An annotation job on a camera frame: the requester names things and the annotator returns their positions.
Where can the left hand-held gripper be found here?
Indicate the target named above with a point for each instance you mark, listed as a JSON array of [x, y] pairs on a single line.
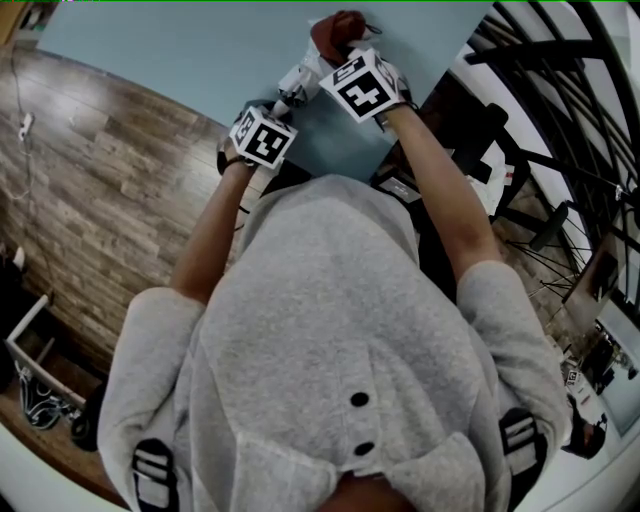
[[264, 140]]

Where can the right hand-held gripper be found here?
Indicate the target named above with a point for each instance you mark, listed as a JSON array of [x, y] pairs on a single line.
[[362, 92]]

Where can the red-brown cloth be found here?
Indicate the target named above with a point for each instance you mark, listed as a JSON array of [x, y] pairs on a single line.
[[335, 30]]

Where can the person's right forearm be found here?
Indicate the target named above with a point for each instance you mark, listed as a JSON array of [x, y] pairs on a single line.
[[445, 200]]

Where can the person's left forearm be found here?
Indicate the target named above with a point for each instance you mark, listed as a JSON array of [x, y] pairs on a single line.
[[210, 240]]

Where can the black waist box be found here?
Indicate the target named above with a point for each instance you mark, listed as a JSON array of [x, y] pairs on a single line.
[[397, 187]]

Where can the white plastic bag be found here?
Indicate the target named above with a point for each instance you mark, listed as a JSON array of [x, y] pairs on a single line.
[[492, 185]]

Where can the grey hooded sweatshirt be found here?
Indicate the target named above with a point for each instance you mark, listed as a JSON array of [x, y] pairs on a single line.
[[325, 310]]

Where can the black bicycle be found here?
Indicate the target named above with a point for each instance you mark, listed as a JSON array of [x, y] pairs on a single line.
[[550, 227]]

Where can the white power strip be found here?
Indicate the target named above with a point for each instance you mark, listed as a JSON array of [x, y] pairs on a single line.
[[26, 125]]

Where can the white shelf frame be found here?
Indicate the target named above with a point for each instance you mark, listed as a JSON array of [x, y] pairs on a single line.
[[27, 317]]

